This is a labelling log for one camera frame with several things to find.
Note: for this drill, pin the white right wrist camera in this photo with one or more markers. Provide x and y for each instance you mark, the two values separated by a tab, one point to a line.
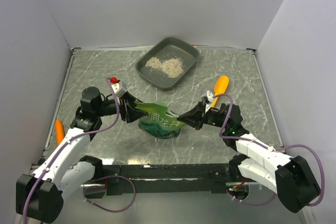
207	99

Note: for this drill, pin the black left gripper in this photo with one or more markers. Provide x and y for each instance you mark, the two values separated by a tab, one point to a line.
132	113

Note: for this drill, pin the beige litter granules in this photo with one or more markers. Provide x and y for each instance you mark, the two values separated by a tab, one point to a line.
173	68

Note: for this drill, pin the yellow plastic scoop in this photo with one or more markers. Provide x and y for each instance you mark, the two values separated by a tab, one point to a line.
221	85

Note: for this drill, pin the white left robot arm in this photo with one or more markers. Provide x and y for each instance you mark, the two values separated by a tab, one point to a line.
41	195

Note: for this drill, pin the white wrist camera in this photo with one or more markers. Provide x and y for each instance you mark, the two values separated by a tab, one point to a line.
207	99
118	86

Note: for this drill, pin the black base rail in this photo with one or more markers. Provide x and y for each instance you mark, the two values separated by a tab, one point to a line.
167	178

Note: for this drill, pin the grey litter tray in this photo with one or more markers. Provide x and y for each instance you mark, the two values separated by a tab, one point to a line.
166	49

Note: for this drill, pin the orange toy carrot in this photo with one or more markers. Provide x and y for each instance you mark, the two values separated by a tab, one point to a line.
59	130

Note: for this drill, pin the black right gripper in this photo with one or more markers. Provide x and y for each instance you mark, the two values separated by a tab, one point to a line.
195	117

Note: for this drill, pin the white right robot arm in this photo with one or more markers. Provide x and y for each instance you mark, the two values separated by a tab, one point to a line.
290	178

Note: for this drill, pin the green litter bag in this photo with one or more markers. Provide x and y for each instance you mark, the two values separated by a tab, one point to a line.
159	120

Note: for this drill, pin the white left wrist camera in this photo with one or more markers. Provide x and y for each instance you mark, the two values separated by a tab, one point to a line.
118	86

